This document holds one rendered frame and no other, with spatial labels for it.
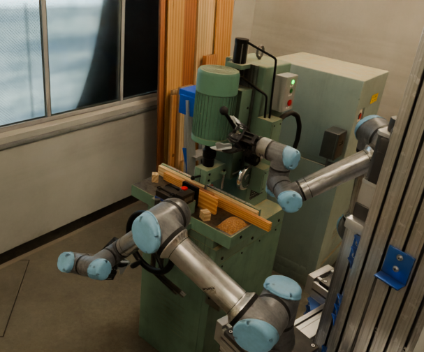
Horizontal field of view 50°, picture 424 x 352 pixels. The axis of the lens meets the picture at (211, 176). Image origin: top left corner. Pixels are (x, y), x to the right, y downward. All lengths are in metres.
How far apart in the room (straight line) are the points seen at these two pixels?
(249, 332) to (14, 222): 2.10
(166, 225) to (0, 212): 1.81
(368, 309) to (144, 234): 0.68
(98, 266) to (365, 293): 0.88
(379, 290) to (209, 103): 0.96
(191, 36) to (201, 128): 1.80
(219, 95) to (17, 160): 1.52
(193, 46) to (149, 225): 2.47
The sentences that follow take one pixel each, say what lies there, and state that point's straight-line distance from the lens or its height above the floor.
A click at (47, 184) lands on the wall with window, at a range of 3.14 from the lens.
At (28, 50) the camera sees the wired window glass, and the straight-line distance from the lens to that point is 2.90.
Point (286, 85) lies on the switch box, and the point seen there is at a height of 1.44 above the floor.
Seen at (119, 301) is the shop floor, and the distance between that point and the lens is 2.87.
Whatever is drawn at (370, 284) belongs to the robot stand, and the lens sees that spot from 1.39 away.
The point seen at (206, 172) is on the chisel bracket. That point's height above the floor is 1.06.
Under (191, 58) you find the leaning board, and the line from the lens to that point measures 3.64.
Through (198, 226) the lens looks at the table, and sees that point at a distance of 1.95.
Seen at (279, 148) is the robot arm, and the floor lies 1.34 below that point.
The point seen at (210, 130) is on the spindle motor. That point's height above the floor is 1.27.
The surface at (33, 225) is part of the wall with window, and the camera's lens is 3.22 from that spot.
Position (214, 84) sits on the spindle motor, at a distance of 1.82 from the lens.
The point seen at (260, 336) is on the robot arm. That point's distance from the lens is 1.30.
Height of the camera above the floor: 1.91
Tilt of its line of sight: 26 degrees down
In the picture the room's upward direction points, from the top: 7 degrees clockwise
